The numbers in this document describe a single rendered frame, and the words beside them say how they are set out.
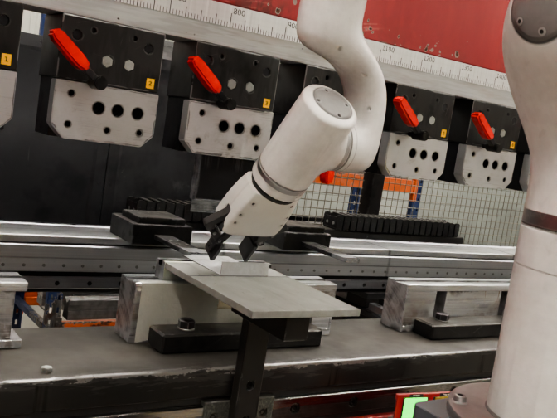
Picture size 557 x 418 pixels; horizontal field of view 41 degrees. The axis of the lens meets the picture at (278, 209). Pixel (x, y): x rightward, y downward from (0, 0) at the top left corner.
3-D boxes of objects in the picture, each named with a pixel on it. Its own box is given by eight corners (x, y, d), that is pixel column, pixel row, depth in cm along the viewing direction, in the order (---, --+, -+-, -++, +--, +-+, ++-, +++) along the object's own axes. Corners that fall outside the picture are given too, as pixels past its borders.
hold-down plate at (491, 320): (431, 340, 143) (433, 325, 143) (411, 332, 147) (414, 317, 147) (530, 335, 160) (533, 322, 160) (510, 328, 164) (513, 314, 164)
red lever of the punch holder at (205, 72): (200, 53, 106) (239, 104, 111) (187, 52, 109) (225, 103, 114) (191, 61, 105) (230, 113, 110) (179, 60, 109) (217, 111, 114)
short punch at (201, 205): (193, 212, 118) (201, 153, 117) (187, 210, 120) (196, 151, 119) (246, 216, 124) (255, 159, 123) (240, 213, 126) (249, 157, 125)
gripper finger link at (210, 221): (254, 197, 111) (249, 221, 116) (203, 206, 109) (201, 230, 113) (256, 204, 111) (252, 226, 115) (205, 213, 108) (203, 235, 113)
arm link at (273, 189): (302, 151, 112) (292, 164, 114) (252, 144, 107) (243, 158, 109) (322, 193, 108) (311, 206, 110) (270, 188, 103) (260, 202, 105)
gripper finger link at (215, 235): (226, 218, 115) (208, 245, 119) (208, 217, 113) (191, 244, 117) (232, 235, 113) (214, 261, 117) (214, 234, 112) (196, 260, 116)
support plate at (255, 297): (251, 318, 95) (252, 311, 95) (164, 268, 117) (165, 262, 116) (360, 316, 105) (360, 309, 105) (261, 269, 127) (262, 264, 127)
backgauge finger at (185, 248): (166, 264, 122) (170, 235, 121) (108, 231, 143) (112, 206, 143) (230, 265, 129) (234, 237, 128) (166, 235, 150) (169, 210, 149)
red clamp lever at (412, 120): (406, 94, 128) (430, 136, 133) (390, 93, 132) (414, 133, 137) (399, 102, 128) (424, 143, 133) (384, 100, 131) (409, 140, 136)
